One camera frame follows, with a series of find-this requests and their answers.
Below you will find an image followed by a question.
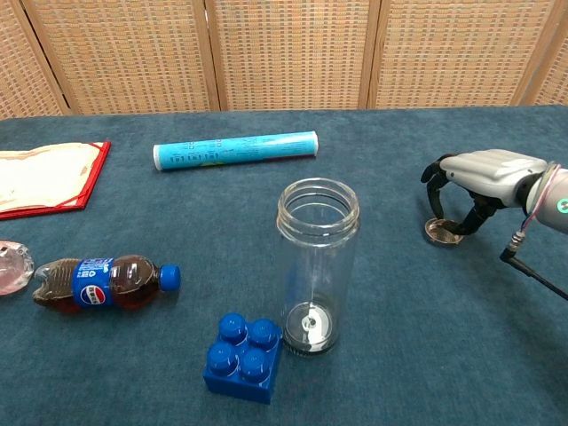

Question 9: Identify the woven wooden folding screen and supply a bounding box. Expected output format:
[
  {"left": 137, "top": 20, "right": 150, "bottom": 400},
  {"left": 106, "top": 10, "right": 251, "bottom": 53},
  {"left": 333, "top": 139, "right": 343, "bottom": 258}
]
[{"left": 0, "top": 0, "right": 568, "bottom": 120}]

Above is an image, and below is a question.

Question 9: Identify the small Pepsi cola bottle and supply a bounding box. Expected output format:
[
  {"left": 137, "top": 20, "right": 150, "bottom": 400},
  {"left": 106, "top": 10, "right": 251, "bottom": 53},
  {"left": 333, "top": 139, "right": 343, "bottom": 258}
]
[{"left": 32, "top": 254, "right": 182, "bottom": 315}]

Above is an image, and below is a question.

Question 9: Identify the black arm cable with connector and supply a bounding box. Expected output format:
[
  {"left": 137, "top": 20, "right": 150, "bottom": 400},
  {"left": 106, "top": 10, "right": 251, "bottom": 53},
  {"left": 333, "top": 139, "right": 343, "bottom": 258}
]
[{"left": 500, "top": 230, "right": 568, "bottom": 302}]

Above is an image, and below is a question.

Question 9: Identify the blue plastic building brick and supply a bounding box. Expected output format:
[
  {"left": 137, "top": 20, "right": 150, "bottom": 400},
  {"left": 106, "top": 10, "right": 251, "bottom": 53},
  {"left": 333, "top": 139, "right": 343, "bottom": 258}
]
[{"left": 202, "top": 312, "right": 284, "bottom": 406}]

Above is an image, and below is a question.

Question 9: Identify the blue table cloth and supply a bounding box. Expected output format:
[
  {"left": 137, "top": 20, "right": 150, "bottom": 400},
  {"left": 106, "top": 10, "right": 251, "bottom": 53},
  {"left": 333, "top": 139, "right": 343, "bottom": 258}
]
[{"left": 0, "top": 104, "right": 568, "bottom": 426}]

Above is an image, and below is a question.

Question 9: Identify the cyan cylindrical tube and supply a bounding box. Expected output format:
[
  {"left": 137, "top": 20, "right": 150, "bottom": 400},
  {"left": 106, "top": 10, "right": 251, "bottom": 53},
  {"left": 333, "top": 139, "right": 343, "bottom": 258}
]
[{"left": 153, "top": 130, "right": 320, "bottom": 172}]

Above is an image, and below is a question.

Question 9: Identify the metal strainer lid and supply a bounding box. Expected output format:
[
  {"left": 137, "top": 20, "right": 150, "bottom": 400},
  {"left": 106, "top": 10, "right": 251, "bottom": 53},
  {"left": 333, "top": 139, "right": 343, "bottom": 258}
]
[{"left": 424, "top": 217, "right": 465, "bottom": 245}]

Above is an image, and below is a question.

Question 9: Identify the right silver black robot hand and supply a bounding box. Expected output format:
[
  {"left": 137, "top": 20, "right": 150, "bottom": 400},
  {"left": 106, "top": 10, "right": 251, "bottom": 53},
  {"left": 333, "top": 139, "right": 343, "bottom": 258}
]
[{"left": 420, "top": 149, "right": 549, "bottom": 236}]

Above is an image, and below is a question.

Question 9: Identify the red certificate folder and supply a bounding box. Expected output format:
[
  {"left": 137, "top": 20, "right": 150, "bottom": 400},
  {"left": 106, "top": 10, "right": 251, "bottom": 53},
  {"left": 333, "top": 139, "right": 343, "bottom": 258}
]
[{"left": 0, "top": 141, "right": 112, "bottom": 221}]

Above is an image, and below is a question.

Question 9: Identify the clear plastic jar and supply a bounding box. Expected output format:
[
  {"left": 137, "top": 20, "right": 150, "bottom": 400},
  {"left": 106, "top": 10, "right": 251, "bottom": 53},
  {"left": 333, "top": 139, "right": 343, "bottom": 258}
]
[{"left": 276, "top": 177, "right": 360, "bottom": 356}]

